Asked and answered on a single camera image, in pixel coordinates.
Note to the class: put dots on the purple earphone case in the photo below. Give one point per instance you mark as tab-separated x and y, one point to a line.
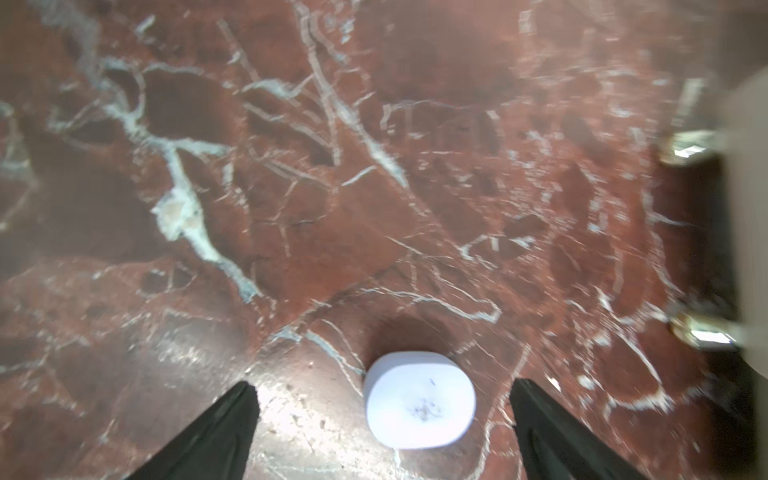
416	400

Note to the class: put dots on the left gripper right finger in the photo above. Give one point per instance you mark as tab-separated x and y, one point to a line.
556	445

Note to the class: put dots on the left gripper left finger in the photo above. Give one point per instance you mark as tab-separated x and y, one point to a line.
216	445

